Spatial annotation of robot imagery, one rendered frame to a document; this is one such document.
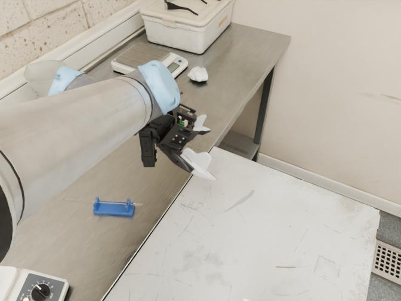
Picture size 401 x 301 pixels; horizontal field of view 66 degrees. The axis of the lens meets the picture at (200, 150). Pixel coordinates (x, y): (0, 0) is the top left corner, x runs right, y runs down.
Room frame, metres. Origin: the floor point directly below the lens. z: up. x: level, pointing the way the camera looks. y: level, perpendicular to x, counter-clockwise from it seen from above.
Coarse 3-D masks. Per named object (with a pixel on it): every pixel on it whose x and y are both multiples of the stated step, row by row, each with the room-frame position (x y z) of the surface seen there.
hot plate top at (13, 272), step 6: (0, 270) 0.24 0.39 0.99; (6, 270) 0.24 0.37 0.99; (12, 270) 0.24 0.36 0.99; (0, 276) 0.23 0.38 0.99; (6, 276) 0.23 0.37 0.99; (12, 276) 0.23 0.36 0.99; (0, 282) 0.22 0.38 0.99; (6, 282) 0.22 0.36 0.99; (12, 282) 0.22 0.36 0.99; (0, 288) 0.21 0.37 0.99; (6, 288) 0.21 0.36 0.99; (0, 294) 0.20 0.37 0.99; (6, 294) 0.20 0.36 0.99; (0, 300) 0.18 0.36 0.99
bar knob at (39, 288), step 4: (36, 284) 0.22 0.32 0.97; (40, 284) 0.23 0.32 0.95; (44, 284) 0.23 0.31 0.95; (36, 288) 0.21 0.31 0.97; (40, 288) 0.21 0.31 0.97; (44, 288) 0.22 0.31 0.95; (48, 288) 0.22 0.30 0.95; (32, 292) 0.21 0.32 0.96; (36, 292) 0.21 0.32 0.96; (40, 292) 0.21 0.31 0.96; (44, 292) 0.21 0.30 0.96; (48, 292) 0.21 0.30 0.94; (32, 296) 0.20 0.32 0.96; (36, 296) 0.20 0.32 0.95; (40, 296) 0.20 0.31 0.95; (44, 296) 0.20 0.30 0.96; (36, 300) 0.20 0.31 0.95; (40, 300) 0.20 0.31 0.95
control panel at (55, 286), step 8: (32, 280) 0.23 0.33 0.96; (40, 280) 0.23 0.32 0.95; (48, 280) 0.24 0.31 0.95; (56, 280) 0.24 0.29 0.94; (24, 288) 0.21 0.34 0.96; (32, 288) 0.22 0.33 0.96; (56, 288) 0.22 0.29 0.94; (24, 296) 0.20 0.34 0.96; (48, 296) 0.21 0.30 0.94; (56, 296) 0.21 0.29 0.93
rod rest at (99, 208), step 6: (96, 198) 0.44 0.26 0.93; (96, 204) 0.43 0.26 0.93; (102, 204) 0.44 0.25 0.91; (108, 204) 0.44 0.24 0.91; (114, 204) 0.44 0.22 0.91; (120, 204) 0.44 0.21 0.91; (96, 210) 0.42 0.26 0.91; (102, 210) 0.42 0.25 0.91; (108, 210) 0.42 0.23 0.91; (114, 210) 0.42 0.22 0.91; (120, 210) 0.42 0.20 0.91; (126, 210) 0.42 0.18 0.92; (132, 210) 0.42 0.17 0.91
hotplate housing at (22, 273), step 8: (24, 272) 0.24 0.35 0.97; (32, 272) 0.25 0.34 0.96; (16, 280) 0.23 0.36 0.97; (24, 280) 0.23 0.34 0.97; (64, 280) 0.24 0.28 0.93; (16, 288) 0.21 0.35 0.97; (64, 288) 0.23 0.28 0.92; (8, 296) 0.20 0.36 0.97; (16, 296) 0.20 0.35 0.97; (64, 296) 0.22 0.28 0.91
